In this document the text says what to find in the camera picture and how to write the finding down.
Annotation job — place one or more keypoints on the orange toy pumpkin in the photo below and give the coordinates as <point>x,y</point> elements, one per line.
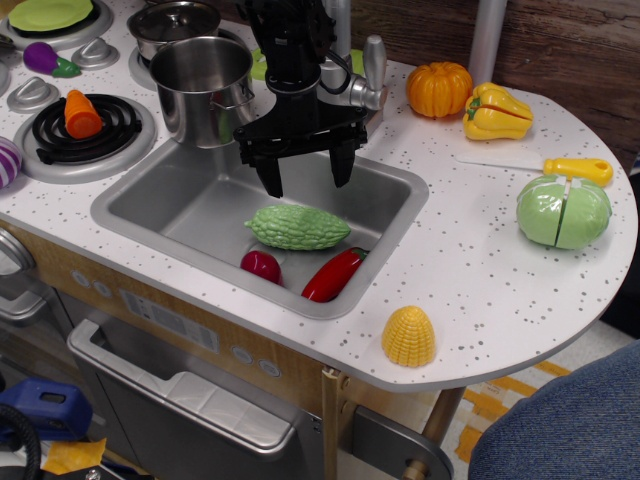
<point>439,89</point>

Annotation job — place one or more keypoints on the steel pot with glass lid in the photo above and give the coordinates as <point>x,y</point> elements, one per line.
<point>164,23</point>

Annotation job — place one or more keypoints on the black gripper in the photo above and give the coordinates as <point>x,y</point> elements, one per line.
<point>301,124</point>

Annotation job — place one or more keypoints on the blue jeans knee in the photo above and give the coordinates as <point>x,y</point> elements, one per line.
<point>581,426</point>

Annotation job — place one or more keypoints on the orange toy carrot piece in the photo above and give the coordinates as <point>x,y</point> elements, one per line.
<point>81,117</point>

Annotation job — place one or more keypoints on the grey dishwasher door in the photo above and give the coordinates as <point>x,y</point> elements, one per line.
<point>186,419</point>

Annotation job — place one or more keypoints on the blue device on floor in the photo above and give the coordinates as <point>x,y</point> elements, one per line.
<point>58,411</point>

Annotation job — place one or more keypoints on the purple toy eggplant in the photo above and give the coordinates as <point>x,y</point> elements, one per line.
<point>40,57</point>

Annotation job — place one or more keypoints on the black coil stove burner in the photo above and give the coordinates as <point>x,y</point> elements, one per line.
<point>54,145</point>

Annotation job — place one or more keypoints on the green cutting board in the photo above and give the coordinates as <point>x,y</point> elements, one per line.
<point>259,66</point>

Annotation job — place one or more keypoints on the yellow toy bell pepper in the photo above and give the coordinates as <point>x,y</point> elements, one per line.
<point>491,112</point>

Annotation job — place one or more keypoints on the yellow handled toy knife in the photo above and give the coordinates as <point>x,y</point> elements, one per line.
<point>596,170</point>

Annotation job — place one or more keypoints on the grey stove knob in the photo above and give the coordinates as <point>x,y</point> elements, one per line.
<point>95,55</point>
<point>32,96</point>

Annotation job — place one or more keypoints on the green bumpy toy squash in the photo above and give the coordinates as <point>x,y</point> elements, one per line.
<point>297,227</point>

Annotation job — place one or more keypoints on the green toy plate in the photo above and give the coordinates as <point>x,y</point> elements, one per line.
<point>41,16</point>

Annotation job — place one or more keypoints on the yellow toy corn piece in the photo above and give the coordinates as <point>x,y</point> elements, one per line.
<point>408,338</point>

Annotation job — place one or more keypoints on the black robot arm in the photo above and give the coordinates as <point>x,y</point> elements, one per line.
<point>296,38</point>

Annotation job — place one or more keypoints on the grey toy sink basin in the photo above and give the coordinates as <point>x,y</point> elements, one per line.
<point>191,204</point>

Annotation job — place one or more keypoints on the silver toy faucet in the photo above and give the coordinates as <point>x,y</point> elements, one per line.
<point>341,84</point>

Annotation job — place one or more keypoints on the tall steel pot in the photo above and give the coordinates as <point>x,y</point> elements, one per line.
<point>205,89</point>

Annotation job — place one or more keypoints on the purple striped toy onion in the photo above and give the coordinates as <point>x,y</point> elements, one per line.
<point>11,162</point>

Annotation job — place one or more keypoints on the grey stove knob rear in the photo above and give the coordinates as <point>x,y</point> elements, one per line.
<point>95,55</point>

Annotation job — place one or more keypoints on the green toy cabbage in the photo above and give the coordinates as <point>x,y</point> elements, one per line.
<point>567,214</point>

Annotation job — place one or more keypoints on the magenta toy radish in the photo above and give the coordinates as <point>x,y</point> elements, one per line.
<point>263,265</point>

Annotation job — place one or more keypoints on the grey vertical pole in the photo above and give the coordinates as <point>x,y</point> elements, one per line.
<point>486,40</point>

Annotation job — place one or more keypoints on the grey oven door handle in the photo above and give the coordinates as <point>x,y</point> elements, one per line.
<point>23,298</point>

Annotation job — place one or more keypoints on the red toy chili pepper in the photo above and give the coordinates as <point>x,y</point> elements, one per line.
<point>333,276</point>

